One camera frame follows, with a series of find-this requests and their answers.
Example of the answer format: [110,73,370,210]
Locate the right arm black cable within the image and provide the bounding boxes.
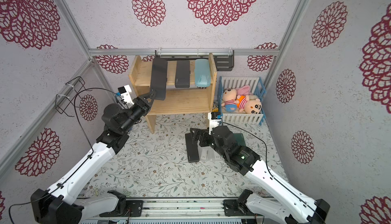
[221,121,321,224]

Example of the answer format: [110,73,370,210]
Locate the blue white toy crib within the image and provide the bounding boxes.
[217,76,266,125]

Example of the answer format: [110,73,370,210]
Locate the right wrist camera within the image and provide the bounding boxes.
[208,112,222,135]

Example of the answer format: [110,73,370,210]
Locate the plush doll blue pants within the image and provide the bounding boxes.
[222,88,237,113]

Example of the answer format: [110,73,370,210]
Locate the wooden two-tier shelf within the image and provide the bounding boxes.
[128,53,217,133]

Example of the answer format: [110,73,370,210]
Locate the pink plush pillow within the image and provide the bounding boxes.
[236,85,251,96]

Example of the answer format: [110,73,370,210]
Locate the dark green pencil case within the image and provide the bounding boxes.
[234,133,246,147]

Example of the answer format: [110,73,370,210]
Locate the black wall rack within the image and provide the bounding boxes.
[155,50,235,71]

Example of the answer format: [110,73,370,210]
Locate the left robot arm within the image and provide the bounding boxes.
[31,90,156,224]

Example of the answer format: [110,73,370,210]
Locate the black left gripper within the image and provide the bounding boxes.
[120,91,155,133]

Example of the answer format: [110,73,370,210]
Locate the light teal case top shelf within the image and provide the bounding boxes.
[194,59,211,88]

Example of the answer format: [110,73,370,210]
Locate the black wire wall hanger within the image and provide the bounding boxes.
[55,76,92,118]

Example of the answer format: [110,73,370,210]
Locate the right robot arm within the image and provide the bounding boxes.
[190,126,330,224]

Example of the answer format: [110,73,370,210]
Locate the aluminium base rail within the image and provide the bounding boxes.
[53,197,312,224]

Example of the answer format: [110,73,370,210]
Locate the black pencil case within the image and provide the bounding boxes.
[150,56,168,100]
[185,133,200,163]
[175,60,190,88]

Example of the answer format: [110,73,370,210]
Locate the plush doll orange striped shirt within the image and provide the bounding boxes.
[235,95,262,114]

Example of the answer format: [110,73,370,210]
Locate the clear pencil case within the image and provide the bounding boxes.
[198,146,210,161]
[208,149,222,162]

